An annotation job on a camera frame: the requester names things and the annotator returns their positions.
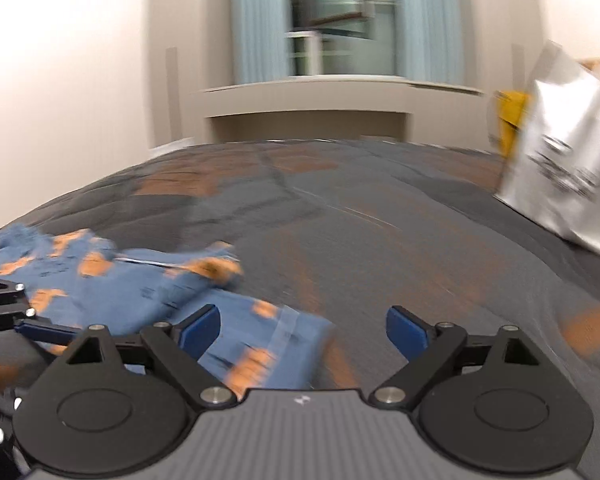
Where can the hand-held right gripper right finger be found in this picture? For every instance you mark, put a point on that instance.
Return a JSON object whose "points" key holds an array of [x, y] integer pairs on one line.
{"points": [[405, 330]]}

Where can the beige window bench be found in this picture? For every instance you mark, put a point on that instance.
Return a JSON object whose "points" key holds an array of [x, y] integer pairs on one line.
{"points": [[305, 97]]}

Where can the silver foil bag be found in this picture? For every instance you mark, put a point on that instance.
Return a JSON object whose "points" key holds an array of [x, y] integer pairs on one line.
{"points": [[565, 160]]}

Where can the window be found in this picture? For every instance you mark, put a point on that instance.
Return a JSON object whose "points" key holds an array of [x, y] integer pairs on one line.
{"points": [[345, 15]]}

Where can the blue pants with orange print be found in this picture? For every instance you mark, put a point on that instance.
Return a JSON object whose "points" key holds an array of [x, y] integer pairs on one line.
{"points": [[140, 290]]}

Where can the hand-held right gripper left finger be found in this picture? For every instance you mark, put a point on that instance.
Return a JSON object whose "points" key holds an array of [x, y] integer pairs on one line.
{"points": [[200, 327]]}

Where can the yellow bag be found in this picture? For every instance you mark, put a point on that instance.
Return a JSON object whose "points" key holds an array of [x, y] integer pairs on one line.
{"points": [[512, 120]]}

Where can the grey orange patterned mattress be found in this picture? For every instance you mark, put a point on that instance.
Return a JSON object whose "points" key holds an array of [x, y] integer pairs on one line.
{"points": [[380, 240]]}

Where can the light blue curtain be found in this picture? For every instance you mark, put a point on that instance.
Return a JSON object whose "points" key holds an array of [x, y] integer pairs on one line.
{"points": [[260, 20], [427, 20]]}

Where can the beige wardrobe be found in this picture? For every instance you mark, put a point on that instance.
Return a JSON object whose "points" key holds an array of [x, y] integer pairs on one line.
{"points": [[500, 25], [195, 35]]}

